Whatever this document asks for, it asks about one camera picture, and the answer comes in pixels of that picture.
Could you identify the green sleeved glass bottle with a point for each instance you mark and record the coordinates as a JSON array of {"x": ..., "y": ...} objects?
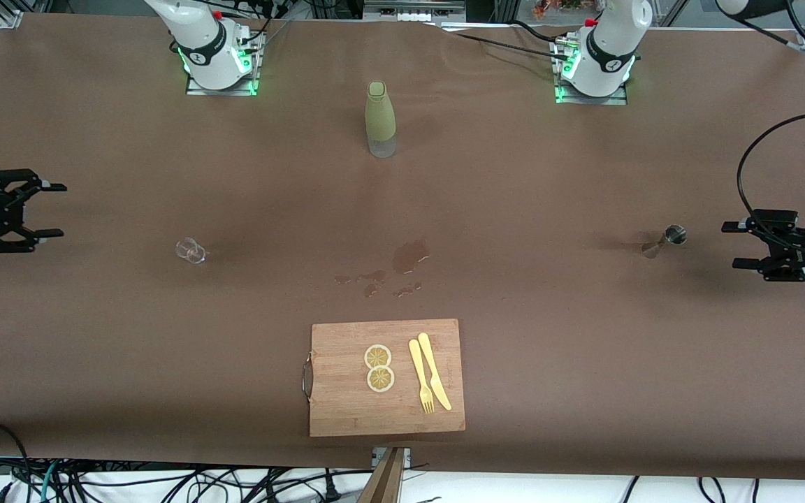
[{"x": 380, "y": 115}]

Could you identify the wooden post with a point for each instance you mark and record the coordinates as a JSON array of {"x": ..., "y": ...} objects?
[{"x": 385, "y": 485}]

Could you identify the lemon slice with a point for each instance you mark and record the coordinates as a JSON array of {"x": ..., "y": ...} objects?
[
  {"x": 380, "y": 379},
  {"x": 378, "y": 356}
]

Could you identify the small scattered liquid spill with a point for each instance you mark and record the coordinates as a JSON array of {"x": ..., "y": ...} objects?
[{"x": 373, "y": 288}]

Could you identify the yellow plastic knife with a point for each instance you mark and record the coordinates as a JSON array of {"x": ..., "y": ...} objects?
[{"x": 434, "y": 370}]

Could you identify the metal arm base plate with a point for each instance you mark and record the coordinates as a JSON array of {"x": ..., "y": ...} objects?
[
  {"x": 196, "y": 90},
  {"x": 612, "y": 101}
]

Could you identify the large liquid spill patch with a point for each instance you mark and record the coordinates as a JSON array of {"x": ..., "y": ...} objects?
[{"x": 408, "y": 257}]

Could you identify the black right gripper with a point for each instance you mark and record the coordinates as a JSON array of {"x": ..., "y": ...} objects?
[{"x": 1, "y": 214}]

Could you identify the steel cone jigger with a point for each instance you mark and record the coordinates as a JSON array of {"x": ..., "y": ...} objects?
[{"x": 662, "y": 243}]

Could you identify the grey power strip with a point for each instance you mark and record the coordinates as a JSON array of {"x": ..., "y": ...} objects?
[{"x": 413, "y": 12}]

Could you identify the clear glass cup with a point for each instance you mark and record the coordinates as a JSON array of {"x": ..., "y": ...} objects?
[{"x": 191, "y": 251}]

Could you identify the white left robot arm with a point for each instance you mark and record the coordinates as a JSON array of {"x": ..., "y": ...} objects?
[{"x": 602, "y": 66}]

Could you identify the yellow plastic fork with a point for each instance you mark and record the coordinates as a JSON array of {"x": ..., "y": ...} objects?
[{"x": 419, "y": 374}]

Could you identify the wooden cutting board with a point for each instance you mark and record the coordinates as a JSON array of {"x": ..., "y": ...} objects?
[{"x": 346, "y": 412}]

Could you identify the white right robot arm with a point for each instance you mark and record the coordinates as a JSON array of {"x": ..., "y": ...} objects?
[{"x": 207, "y": 63}]

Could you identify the metal table bracket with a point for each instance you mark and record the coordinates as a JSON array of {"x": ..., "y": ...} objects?
[{"x": 376, "y": 457}]

